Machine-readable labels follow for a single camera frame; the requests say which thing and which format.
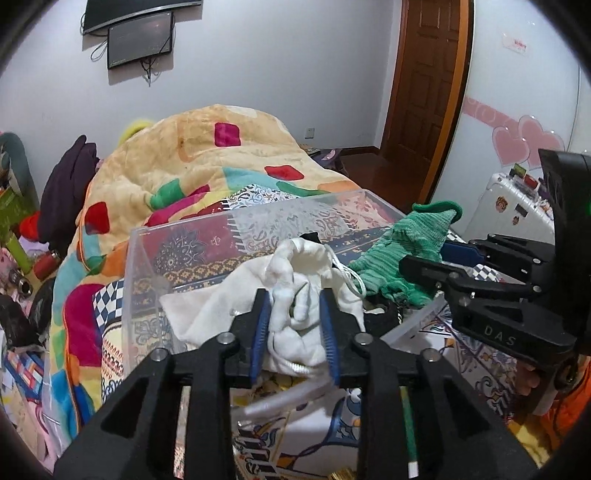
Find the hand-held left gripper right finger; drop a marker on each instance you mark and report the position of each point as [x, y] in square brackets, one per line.
[329, 337]

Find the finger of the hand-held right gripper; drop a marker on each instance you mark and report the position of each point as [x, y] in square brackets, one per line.
[461, 253]
[431, 277]

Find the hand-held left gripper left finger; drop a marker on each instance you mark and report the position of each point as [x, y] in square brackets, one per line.
[261, 326]

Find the green knitted cloth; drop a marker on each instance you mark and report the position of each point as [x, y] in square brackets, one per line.
[406, 244]

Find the white cloth garment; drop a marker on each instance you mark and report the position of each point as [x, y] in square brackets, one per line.
[300, 263]

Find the clear plastic storage box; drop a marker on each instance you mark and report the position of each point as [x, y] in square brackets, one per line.
[138, 258]

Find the person's right forearm orange sleeve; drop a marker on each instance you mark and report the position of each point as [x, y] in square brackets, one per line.
[570, 424]

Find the person's right hand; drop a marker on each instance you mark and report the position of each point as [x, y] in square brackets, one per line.
[527, 379]

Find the black cloth item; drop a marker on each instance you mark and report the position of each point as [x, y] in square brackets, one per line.
[381, 323]

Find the white suitcase with stickers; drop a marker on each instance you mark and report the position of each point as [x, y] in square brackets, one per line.
[503, 207]

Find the purple stool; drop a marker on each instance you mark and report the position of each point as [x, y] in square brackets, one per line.
[328, 157]

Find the brown wooden door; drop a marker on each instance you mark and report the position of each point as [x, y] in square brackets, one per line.
[427, 78]

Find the colourful patchwork fleece blanket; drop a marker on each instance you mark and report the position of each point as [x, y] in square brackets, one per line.
[207, 152]

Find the red can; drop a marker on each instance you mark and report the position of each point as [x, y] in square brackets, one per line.
[45, 266]

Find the yellow green plush item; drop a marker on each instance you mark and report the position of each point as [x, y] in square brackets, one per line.
[131, 129]

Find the dark purple garment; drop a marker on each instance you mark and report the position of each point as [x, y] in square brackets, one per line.
[64, 184]

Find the red fluffy item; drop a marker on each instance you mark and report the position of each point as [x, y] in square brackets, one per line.
[31, 227]

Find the green cardboard box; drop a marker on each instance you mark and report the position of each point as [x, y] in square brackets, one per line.
[14, 210]

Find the grey green plush toy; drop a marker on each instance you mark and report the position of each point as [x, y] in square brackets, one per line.
[16, 161]

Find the pink heart wall stickers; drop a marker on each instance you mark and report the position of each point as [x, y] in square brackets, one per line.
[521, 141]

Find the white wall socket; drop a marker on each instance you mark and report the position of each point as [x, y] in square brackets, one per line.
[310, 133]

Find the small black wall monitor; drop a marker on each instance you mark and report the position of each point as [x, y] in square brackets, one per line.
[138, 39]

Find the large black wall television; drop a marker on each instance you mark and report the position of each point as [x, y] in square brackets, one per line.
[129, 11]

